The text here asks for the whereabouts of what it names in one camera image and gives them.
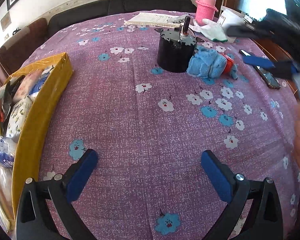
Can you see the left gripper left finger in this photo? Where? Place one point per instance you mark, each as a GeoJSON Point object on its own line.
{"type": "Point", "coordinates": [34, 220]}

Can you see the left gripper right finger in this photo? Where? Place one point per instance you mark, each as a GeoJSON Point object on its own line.
{"type": "Point", "coordinates": [264, 219]}

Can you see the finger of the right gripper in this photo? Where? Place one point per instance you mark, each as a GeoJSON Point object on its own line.
{"type": "Point", "coordinates": [246, 30]}
{"type": "Point", "coordinates": [258, 62]}

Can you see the black smartphone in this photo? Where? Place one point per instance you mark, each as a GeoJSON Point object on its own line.
{"type": "Point", "coordinates": [266, 76]}

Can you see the white plastic container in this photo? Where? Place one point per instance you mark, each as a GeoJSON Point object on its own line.
{"type": "Point", "coordinates": [229, 17]}

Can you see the white work glove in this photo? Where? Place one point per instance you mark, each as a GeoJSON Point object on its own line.
{"type": "Point", "coordinates": [211, 30]}

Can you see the red plastic bag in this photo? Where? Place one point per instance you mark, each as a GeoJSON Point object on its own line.
{"type": "Point", "coordinates": [229, 64]}

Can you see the pink thermos bottle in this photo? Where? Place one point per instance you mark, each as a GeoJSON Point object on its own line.
{"type": "Point", "coordinates": [205, 10]}

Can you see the blue knitted cloth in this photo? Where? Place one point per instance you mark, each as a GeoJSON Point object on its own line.
{"type": "Point", "coordinates": [209, 63]}

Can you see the blue white plastic bag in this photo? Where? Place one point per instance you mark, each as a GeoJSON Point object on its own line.
{"type": "Point", "coordinates": [7, 152]}

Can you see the white paper notebook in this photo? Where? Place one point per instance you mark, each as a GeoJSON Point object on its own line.
{"type": "Point", "coordinates": [161, 20]}

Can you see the yellow cardboard box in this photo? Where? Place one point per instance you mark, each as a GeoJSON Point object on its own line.
{"type": "Point", "coordinates": [29, 148]}

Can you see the floral white pouch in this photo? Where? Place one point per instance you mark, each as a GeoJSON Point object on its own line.
{"type": "Point", "coordinates": [17, 118]}

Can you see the black item in box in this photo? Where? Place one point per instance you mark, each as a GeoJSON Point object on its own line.
{"type": "Point", "coordinates": [6, 103]}

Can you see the purple floral tablecloth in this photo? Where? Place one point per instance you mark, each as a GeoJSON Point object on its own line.
{"type": "Point", "coordinates": [150, 127]}

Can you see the pink tissue packet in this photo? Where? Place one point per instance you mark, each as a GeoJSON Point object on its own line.
{"type": "Point", "coordinates": [26, 85]}

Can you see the brown armchair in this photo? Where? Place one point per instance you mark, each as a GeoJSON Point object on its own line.
{"type": "Point", "coordinates": [17, 49]}

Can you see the black leather sofa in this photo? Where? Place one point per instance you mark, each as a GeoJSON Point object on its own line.
{"type": "Point", "coordinates": [103, 8]}

